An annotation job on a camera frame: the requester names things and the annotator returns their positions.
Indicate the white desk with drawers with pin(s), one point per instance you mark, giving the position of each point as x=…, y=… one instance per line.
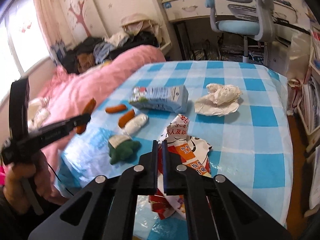
x=187, y=9

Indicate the white bookshelf cart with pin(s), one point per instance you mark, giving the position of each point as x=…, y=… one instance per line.
x=308, y=110

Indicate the beige wrapper paper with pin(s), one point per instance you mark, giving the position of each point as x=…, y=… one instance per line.
x=220, y=100

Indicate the orange sausage piece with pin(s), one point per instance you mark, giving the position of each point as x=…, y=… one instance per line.
x=124, y=119
x=88, y=110
x=116, y=109

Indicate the pink duvet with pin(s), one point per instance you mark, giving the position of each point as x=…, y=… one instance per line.
x=68, y=94

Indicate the green plush toy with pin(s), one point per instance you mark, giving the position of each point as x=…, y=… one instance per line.
x=122, y=147

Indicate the red white snack bag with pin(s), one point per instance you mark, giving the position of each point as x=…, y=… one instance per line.
x=193, y=152

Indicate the blue milk carton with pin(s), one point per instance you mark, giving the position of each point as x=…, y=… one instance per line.
x=170, y=99

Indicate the grey blue office chair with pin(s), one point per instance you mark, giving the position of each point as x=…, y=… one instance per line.
x=254, y=20

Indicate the pile of clothes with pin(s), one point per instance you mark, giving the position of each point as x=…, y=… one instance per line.
x=136, y=30

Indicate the beige garment on bed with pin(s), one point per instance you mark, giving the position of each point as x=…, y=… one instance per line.
x=37, y=113

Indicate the person's left hand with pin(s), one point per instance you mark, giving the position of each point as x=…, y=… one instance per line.
x=37, y=170

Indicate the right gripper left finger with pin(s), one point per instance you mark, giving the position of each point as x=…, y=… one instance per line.
x=106, y=207

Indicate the white tissue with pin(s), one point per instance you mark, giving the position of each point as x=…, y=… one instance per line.
x=135, y=124

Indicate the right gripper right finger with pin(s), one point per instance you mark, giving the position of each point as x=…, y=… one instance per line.
x=215, y=208

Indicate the blue checkered tablecloth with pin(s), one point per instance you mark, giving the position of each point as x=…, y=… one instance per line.
x=251, y=147

